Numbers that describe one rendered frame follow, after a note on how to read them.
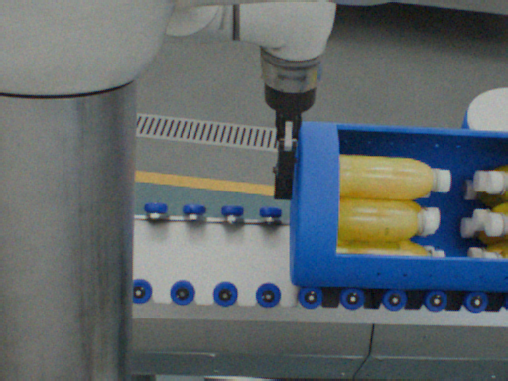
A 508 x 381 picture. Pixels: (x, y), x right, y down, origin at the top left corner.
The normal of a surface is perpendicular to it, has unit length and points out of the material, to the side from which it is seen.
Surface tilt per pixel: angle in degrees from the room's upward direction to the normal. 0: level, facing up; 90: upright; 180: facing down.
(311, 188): 36
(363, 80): 0
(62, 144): 77
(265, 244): 0
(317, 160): 18
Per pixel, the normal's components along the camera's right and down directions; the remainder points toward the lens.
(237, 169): 0.07, -0.70
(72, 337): 0.51, 0.47
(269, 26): -0.02, 0.73
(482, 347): 0.05, 0.44
